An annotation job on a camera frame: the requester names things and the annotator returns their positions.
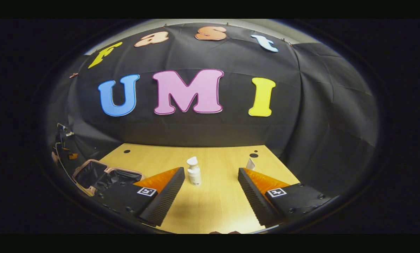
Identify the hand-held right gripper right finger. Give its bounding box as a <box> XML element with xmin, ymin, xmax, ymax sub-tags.
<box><xmin>237</xmin><ymin>168</ymin><xmax>332</xmax><ymax>227</ymax></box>

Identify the black backdrop cloth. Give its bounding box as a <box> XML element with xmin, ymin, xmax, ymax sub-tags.
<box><xmin>45</xmin><ymin>23</ymin><xmax>379</xmax><ymax>197</ymax></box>

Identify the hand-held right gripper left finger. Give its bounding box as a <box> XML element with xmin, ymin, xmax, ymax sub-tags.
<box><xmin>92</xmin><ymin>167</ymin><xmax>186</xmax><ymax>227</ymax></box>

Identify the white pump bottle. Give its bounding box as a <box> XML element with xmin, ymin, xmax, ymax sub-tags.
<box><xmin>186</xmin><ymin>156</ymin><xmax>202</xmax><ymax>186</ymax></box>

